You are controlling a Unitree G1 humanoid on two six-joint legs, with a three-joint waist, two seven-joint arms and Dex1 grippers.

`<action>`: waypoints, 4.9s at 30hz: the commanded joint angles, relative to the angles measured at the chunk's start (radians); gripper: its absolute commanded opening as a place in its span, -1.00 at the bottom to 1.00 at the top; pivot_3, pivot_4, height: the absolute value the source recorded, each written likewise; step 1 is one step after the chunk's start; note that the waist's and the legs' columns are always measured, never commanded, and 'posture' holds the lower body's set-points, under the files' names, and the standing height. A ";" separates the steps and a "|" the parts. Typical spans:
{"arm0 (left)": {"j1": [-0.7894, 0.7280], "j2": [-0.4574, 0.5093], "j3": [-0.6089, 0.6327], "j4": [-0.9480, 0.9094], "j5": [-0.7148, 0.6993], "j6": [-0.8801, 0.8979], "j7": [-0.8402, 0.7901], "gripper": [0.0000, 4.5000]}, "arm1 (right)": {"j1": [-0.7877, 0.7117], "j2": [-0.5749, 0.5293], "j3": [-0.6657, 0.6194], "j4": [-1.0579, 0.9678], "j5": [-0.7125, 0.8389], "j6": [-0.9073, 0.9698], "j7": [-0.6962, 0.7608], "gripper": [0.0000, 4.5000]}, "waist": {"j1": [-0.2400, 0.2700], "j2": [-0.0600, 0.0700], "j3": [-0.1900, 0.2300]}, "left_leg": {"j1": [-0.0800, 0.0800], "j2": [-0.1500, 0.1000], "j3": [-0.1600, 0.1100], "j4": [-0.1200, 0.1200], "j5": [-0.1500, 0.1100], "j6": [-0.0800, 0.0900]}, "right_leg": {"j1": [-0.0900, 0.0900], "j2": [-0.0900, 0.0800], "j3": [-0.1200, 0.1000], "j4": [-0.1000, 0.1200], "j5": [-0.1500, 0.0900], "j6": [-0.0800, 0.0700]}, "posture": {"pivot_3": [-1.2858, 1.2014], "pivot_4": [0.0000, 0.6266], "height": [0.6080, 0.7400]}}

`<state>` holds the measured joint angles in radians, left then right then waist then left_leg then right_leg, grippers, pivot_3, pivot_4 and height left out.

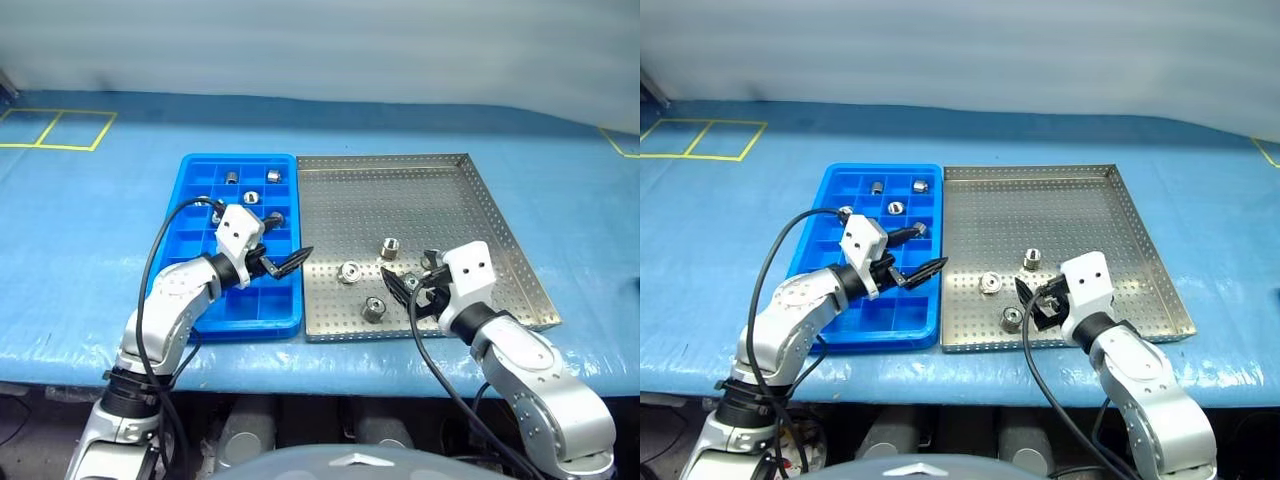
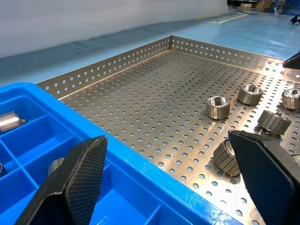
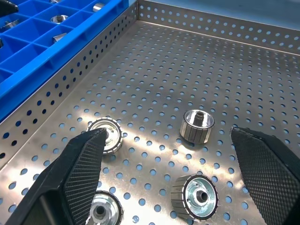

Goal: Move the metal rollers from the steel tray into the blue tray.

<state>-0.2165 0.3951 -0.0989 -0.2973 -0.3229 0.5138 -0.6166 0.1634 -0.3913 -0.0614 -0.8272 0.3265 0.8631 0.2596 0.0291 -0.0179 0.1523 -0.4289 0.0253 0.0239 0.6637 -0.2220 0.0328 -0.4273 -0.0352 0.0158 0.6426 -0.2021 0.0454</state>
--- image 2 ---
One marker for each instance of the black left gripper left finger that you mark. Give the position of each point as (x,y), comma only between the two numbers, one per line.
(79,178)

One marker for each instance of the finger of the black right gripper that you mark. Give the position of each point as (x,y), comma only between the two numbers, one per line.
(293,62)

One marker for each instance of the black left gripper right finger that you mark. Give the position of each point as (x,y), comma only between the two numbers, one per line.
(264,175)

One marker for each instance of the blue compartment tray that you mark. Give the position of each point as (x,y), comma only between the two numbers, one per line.
(140,178)

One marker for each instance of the blue plastic table cover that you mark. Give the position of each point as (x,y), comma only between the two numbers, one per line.
(257,35)

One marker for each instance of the perforated metal tray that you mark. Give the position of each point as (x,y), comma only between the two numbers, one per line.
(152,93)

